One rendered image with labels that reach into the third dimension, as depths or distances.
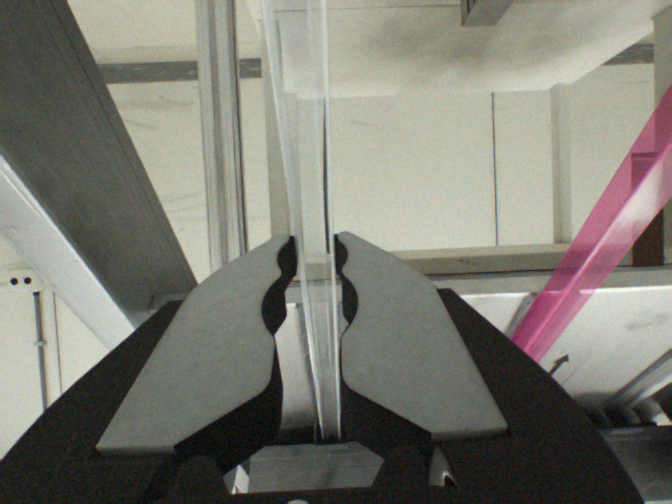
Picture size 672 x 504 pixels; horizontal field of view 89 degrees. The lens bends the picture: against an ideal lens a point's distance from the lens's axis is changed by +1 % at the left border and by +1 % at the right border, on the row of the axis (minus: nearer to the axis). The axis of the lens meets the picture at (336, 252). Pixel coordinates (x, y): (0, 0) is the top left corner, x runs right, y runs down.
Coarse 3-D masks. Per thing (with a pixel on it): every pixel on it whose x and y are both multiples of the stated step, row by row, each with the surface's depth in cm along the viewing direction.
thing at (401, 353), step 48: (336, 240) 12; (384, 288) 9; (432, 288) 9; (384, 336) 7; (432, 336) 7; (384, 384) 6; (432, 384) 6; (480, 384) 6; (384, 432) 6; (432, 432) 6; (480, 432) 6
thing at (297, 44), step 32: (288, 0) 7; (320, 0) 7; (288, 32) 7; (320, 32) 8; (288, 64) 8; (320, 64) 8; (288, 96) 8; (320, 96) 8; (288, 128) 9; (320, 128) 9; (288, 160) 10; (320, 160) 10; (288, 192) 10; (320, 192) 10; (320, 224) 11; (320, 256) 12; (320, 288) 14; (320, 320) 15; (320, 352) 17; (320, 384) 19; (320, 416) 23
